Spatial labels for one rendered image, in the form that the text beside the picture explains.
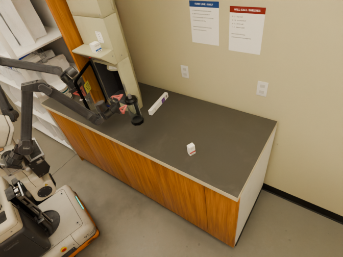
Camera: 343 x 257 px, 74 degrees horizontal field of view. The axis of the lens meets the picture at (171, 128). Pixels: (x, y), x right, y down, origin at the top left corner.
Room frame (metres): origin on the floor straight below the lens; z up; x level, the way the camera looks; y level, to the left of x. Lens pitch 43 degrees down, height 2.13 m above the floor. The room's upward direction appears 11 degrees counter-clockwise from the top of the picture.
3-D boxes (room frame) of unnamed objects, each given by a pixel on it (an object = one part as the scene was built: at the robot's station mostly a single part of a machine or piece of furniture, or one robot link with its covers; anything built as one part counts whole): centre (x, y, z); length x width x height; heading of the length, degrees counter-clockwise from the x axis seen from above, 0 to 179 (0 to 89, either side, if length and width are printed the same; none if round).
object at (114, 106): (1.30, 0.37, 1.20); 0.07 x 0.07 x 0.10; 47
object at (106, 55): (1.60, 0.44, 1.46); 0.32 x 0.12 x 0.10; 47
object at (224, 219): (1.57, 0.23, 0.45); 2.05 x 0.67 x 0.90; 47
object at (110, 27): (1.73, 0.31, 1.33); 0.32 x 0.25 x 0.77; 47
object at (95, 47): (1.56, 0.39, 1.54); 0.05 x 0.05 x 0.06; 43
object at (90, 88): (1.59, 0.56, 1.19); 0.30 x 0.01 x 0.40; 166
